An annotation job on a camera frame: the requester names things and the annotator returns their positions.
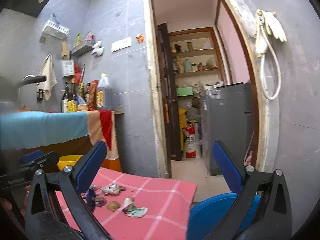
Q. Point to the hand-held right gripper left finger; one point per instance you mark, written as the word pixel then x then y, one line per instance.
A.
pixel 90 165

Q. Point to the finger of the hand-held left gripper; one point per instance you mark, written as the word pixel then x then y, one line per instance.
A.
pixel 31 156
pixel 47 160

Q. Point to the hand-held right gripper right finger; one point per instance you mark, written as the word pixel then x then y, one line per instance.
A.
pixel 226 165

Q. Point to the yellow plastic bowl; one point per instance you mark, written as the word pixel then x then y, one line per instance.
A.
pixel 66 160

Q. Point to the silver foil wrapper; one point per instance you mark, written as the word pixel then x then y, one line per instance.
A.
pixel 111 189

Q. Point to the purple foil wrapper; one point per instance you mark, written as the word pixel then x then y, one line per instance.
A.
pixel 90 197

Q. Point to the purple wrapper ball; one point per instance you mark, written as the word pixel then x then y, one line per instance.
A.
pixel 100 201

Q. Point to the small brown scrap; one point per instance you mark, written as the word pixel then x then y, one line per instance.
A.
pixel 122 189

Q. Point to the brown nut shell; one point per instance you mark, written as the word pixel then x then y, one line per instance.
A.
pixel 113 205

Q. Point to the white torn paper scrap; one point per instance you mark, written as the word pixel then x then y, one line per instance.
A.
pixel 128 202

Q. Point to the printed wrapper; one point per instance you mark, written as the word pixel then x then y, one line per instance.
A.
pixel 137 212

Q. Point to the orange container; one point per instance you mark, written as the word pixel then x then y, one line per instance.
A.
pixel 112 165

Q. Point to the pink cloth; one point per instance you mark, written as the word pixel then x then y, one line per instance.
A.
pixel 249 158

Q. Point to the blue cloth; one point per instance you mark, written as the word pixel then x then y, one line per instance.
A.
pixel 42 127

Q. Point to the grey refrigerator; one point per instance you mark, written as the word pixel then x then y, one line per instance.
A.
pixel 230 125

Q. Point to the orange and red cloth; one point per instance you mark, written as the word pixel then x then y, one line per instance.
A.
pixel 106 127

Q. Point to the white and red sack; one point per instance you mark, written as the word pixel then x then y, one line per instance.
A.
pixel 192 142

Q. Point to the yellow sack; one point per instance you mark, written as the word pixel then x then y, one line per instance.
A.
pixel 182 120

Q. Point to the dark bottle white label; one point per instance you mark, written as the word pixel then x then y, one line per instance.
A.
pixel 65 100

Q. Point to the blue and white packet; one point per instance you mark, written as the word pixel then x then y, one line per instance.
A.
pixel 81 100

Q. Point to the dark bottle yellow label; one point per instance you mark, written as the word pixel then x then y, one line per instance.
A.
pixel 72 97

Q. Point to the orange snack packet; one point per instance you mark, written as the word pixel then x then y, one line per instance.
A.
pixel 92 95

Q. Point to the dark wooden door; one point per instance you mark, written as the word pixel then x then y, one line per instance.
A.
pixel 172 120

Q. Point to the large oil jug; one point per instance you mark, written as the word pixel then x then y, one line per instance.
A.
pixel 103 92

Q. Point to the pink checked mat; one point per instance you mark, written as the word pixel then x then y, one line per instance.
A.
pixel 155 205

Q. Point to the beige hanging towel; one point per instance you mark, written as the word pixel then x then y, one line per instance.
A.
pixel 48 77

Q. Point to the green box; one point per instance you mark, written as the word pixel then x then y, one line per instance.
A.
pixel 184 91

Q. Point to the red plastic bag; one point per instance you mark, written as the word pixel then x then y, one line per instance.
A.
pixel 77 73

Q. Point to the dark long utensil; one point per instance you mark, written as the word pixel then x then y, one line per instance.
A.
pixel 83 72

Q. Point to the metal utensil holder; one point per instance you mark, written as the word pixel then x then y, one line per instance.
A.
pixel 67 68

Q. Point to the green canister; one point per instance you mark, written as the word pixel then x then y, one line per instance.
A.
pixel 187 66

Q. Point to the wooden brush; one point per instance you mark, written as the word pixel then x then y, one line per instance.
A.
pixel 65 50

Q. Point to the white plastic bags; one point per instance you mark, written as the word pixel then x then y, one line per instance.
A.
pixel 97 49

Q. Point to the wooden shelf unit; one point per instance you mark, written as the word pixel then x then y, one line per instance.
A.
pixel 197 52

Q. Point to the green seasoning packet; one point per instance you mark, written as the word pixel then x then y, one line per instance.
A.
pixel 78 39

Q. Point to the red and white packet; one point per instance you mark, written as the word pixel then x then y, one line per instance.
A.
pixel 89 37

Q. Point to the cream rubber gloves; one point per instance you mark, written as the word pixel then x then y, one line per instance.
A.
pixel 275 26

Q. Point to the wooden door frame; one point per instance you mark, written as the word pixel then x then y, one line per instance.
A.
pixel 260 120

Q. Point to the black wall holder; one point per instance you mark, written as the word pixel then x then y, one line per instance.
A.
pixel 40 95

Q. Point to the metal wall shelf basket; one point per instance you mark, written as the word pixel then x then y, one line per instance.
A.
pixel 81 48

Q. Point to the white switch plate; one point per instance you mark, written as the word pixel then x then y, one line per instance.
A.
pixel 121 44

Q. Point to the white wall rack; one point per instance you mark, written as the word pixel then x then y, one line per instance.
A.
pixel 53 30

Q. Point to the orange wall hook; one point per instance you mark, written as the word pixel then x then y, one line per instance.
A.
pixel 140 38

